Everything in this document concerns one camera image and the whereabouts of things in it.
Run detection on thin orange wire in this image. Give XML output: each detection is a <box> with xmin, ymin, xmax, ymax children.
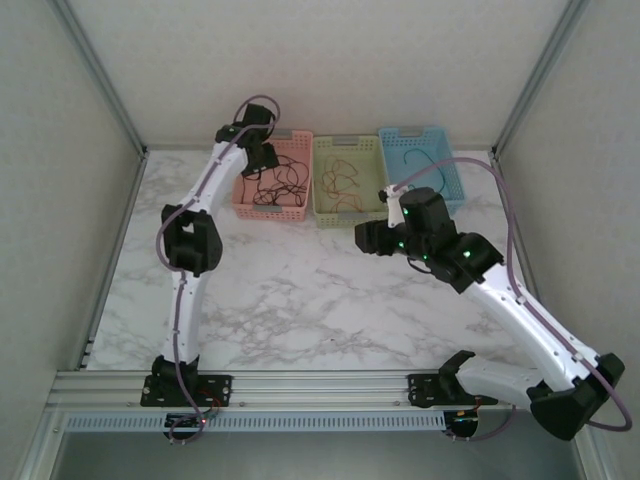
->
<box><xmin>333</xmin><ymin>192</ymin><xmax>364</xmax><ymax>212</ymax></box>
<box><xmin>319</xmin><ymin>155</ymin><xmax>361</xmax><ymax>194</ymax></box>

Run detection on pink plastic basket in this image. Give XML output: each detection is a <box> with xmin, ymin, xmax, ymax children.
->
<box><xmin>233</xmin><ymin>127</ymin><xmax>315</xmax><ymax>221</ymax></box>

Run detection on blue plastic basket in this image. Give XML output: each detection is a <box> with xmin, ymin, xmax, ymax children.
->
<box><xmin>378</xmin><ymin>125</ymin><xmax>466</xmax><ymax>219</ymax></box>

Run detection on green plastic basket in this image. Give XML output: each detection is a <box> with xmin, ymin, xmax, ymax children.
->
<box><xmin>312</xmin><ymin>133</ymin><xmax>393</xmax><ymax>230</ymax></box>

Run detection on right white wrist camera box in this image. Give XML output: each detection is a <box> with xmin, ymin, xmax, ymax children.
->
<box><xmin>377</xmin><ymin>183</ymin><xmax>409</xmax><ymax>229</ymax></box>

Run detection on right short black gripper cable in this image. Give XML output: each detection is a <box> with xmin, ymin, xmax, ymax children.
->
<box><xmin>405</xmin><ymin>253</ymin><xmax>437</xmax><ymax>275</ymax></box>

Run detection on aluminium table end rail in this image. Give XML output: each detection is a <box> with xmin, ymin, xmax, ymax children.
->
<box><xmin>143</xmin><ymin>143</ymin><xmax>221</xmax><ymax>152</ymax></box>

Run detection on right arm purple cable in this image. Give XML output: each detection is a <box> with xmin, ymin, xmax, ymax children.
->
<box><xmin>392</xmin><ymin>158</ymin><xmax>632</xmax><ymax>444</ymax></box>

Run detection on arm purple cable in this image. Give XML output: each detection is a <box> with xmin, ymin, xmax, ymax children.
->
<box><xmin>157</xmin><ymin>94</ymin><xmax>282</xmax><ymax>444</ymax></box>
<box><xmin>392</xmin><ymin>158</ymin><xmax>632</xmax><ymax>444</ymax></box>

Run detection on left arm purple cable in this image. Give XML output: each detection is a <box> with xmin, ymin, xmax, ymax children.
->
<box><xmin>157</xmin><ymin>94</ymin><xmax>282</xmax><ymax>444</ymax></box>

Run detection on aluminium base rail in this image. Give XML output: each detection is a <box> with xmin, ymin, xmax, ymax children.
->
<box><xmin>47</xmin><ymin>368</ymin><xmax>592</xmax><ymax>410</ymax></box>

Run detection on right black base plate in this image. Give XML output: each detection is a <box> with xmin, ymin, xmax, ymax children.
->
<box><xmin>407</xmin><ymin>373</ymin><xmax>500</xmax><ymax>407</ymax></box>

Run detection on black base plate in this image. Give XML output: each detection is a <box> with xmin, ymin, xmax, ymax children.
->
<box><xmin>141</xmin><ymin>374</ymin><xmax>234</xmax><ymax>407</ymax></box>
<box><xmin>407</xmin><ymin>373</ymin><xmax>500</xmax><ymax>407</ymax></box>

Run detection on aluminium frame post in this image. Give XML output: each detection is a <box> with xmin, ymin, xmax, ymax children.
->
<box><xmin>49</xmin><ymin>0</ymin><xmax>149</xmax><ymax>156</ymax></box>
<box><xmin>492</xmin><ymin>0</ymin><xmax>596</xmax><ymax>156</ymax></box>

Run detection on slotted grey cable duct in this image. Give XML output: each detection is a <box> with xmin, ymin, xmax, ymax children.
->
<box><xmin>63</xmin><ymin>412</ymin><xmax>447</xmax><ymax>432</ymax></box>

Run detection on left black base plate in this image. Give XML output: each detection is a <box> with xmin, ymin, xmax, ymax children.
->
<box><xmin>141</xmin><ymin>374</ymin><xmax>234</xmax><ymax>407</ymax></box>

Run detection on left red black power wires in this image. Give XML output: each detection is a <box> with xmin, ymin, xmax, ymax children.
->
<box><xmin>199</xmin><ymin>388</ymin><xmax>225</xmax><ymax>417</ymax></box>

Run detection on aluminium frame leg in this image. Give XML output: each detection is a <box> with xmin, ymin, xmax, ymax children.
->
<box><xmin>19</xmin><ymin>407</ymin><xmax>69</xmax><ymax>480</ymax></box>
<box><xmin>573</xmin><ymin>438</ymin><xmax>607</xmax><ymax>480</ymax></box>

